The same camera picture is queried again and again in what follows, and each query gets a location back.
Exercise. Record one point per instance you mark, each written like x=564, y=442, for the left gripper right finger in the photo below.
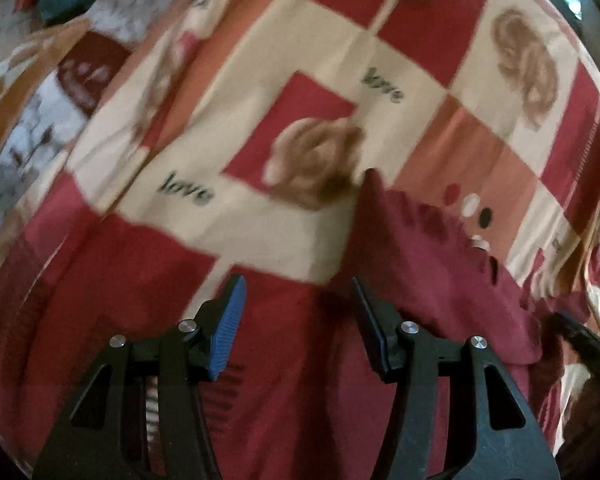
x=492, y=432

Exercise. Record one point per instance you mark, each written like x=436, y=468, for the orange patterned quilt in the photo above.
x=15, y=85

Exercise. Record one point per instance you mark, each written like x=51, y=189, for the grey floral bedsheet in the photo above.
x=56, y=108

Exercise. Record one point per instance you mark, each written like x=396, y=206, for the red cream patterned blanket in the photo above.
x=234, y=140

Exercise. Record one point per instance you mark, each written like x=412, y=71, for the maroon knit sweater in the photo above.
x=418, y=258

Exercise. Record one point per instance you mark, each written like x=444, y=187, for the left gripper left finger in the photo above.
x=138, y=413

